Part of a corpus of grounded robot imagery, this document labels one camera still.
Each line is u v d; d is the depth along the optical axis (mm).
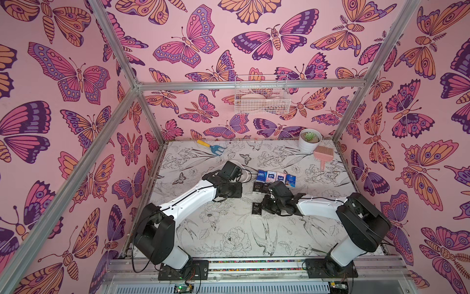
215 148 1168
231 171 662
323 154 1130
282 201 712
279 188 716
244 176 1001
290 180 976
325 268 648
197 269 795
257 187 965
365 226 456
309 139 1062
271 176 999
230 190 711
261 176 1001
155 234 428
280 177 996
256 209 894
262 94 945
